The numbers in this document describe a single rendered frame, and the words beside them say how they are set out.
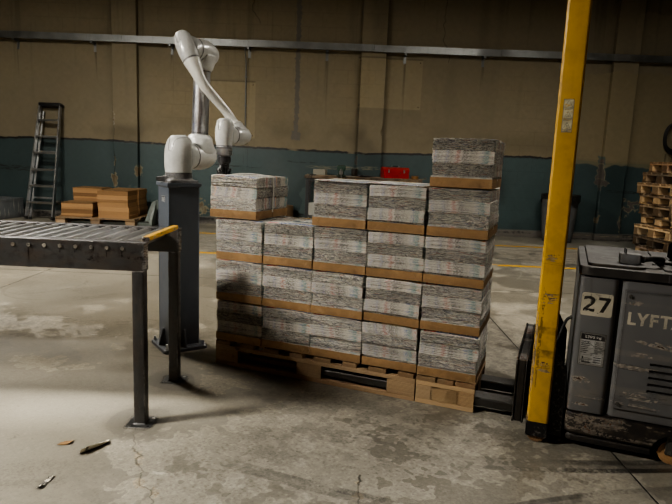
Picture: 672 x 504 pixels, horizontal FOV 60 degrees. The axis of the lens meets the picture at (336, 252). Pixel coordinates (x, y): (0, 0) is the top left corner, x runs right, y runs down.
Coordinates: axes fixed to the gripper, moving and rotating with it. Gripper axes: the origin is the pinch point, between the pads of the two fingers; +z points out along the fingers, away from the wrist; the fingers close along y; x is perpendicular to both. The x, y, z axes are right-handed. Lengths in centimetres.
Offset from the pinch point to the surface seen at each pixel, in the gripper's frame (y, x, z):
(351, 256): -18, -86, 27
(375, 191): -19, -97, -7
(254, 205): -18.5, -30.8, 4.7
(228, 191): -18.6, -14.8, -1.7
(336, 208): -18, -77, 3
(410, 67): 653, 70, -171
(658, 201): 589, -298, 18
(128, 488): -138, -50, 96
